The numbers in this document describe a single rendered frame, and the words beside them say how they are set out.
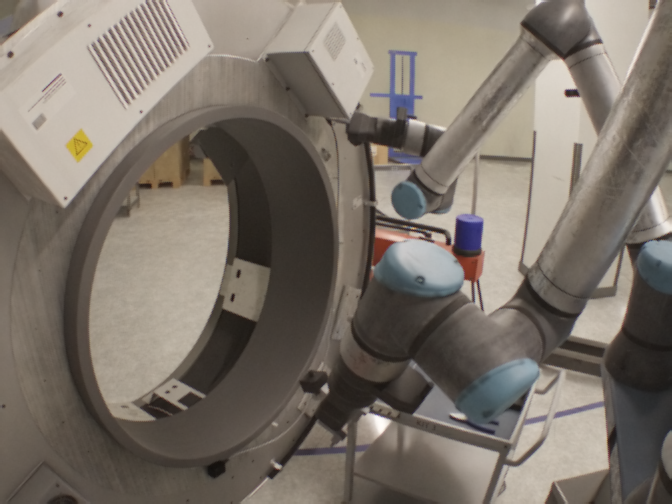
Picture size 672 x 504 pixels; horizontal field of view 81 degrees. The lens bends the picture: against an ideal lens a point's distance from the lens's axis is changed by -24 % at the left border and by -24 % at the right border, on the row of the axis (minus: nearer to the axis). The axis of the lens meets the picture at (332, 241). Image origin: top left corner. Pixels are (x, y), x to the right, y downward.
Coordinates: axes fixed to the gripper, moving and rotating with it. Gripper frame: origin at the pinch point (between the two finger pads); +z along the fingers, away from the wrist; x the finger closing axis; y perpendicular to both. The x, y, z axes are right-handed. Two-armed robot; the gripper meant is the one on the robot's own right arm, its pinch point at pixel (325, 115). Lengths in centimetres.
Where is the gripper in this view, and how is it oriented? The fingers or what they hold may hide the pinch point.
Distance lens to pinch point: 125.8
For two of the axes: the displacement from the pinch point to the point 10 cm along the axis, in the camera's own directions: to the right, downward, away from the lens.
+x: 2.0, -9.0, 4.0
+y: -0.2, 4.0, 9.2
